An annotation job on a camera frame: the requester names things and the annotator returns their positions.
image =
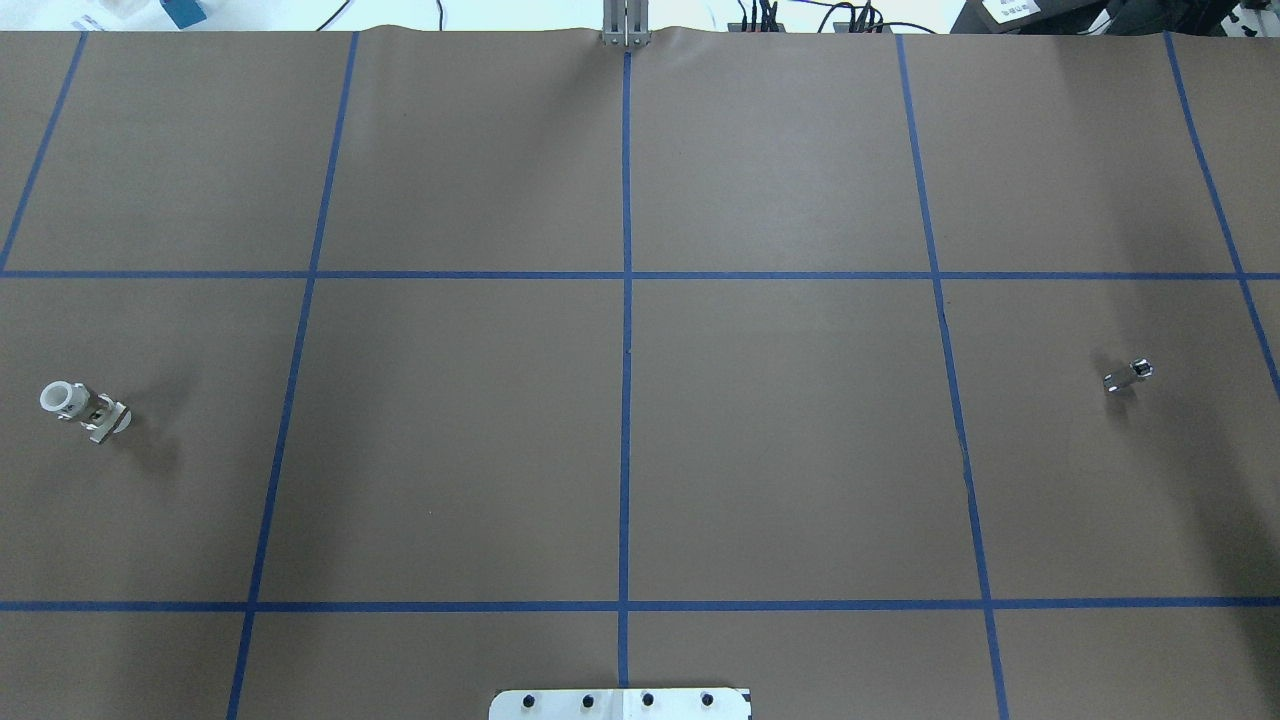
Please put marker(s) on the white PPR valve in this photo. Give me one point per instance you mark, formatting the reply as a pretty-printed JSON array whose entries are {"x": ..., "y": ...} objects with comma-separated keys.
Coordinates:
[{"x": 99, "y": 414}]

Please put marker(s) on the brown paper table cover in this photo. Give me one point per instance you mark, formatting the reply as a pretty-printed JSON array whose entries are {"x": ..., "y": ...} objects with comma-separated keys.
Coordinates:
[{"x": 463, "y": 363}]

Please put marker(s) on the teal box on bench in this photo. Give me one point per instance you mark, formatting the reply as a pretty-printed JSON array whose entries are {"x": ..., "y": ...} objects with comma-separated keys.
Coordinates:
[{"x": 184, "y": 14}]

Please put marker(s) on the aluminium frame post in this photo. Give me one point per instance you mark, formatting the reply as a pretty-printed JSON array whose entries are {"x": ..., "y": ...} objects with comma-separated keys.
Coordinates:
[{"x": 625, "y": 24}]

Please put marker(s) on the white pedestal base plate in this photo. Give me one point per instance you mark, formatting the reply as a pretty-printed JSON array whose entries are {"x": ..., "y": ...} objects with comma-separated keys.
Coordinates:
[{"x": 623, "y": 703}]

